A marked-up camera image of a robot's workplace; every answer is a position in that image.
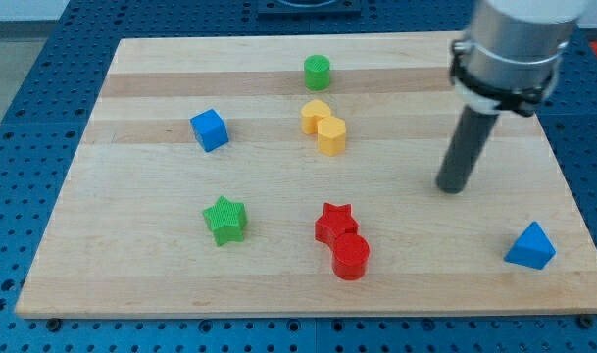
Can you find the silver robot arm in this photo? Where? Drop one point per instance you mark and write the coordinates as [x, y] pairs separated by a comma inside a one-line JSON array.
[[509, 55]]

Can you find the red star block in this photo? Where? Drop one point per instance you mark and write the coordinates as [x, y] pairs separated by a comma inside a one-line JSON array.
[[334, 221]]

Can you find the green star block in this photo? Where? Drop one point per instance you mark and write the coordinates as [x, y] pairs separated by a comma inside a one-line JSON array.
[[226, 220]]

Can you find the blue cube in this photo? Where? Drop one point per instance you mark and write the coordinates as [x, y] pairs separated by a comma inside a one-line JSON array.
[[209, 130]]

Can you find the wooden board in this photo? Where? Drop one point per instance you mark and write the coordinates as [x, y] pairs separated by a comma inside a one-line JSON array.
[[127, 238]]

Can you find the yellow hexagon block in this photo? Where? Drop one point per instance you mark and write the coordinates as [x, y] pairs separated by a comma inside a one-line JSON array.
[[331, 139]]

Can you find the yellow heart block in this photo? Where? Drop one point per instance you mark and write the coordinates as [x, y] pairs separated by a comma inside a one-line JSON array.
[[311, 113]]

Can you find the red cylinder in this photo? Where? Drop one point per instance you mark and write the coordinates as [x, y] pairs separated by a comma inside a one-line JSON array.
[[350, 255]]

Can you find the green cylinder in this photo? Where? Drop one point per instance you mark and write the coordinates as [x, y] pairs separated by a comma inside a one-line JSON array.
[[317, 72]]

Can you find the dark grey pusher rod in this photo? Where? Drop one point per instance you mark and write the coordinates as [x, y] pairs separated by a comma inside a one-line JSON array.
[[467, 142]]

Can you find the blue triangle block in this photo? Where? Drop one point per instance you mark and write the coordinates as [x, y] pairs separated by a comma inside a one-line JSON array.
[[533, 249]]

